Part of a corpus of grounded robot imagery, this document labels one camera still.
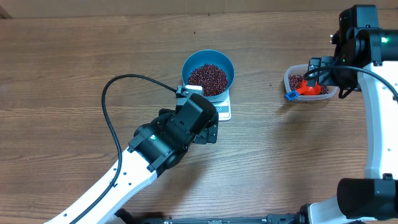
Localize white kitchen scale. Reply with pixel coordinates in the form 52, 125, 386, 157
177, 90, 232, 121

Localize blue bowl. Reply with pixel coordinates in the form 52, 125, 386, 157
182, 50, 235, 102

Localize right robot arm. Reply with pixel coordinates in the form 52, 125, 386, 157
297, 5, 397, 223

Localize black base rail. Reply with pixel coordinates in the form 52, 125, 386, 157
115, 204, 310, 224

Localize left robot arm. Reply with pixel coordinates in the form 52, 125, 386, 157
49, 93, 218, 223

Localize clear plastic container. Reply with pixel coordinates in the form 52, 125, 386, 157
284, 64, 338, 101

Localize red measuring scoop blue handle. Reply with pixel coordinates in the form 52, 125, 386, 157
284, 80, 321, 101

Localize red beans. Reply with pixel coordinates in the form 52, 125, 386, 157
188, 63, 228, 96

